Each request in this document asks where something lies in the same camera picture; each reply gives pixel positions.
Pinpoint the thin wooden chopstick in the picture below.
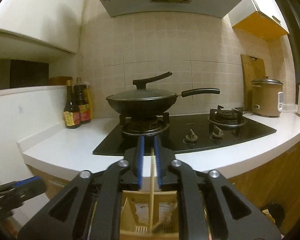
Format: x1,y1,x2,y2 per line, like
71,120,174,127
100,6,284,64
149,148,155,233

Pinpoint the black gas stove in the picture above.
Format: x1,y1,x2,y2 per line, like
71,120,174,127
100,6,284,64
93,106,276,156

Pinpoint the black wok with lid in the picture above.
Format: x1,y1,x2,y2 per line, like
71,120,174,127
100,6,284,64
106,72,220,118

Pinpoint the tan plastic utensil basket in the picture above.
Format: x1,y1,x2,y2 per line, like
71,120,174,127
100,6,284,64
120,191,179,239

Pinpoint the soy sauce bottle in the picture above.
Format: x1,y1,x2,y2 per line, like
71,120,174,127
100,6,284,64
63,80,81,129

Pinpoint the cooking oil bottle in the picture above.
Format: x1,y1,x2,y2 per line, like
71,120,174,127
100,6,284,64
74,77,91,124

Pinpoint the brown rice cooker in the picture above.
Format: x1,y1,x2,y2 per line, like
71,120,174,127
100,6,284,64
251,76,284,118

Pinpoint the wooden cutting board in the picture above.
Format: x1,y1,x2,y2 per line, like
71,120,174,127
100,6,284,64
241,54,266,111

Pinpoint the yellow wall cabinet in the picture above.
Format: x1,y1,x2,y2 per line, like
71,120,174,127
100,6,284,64
228,0,289,40

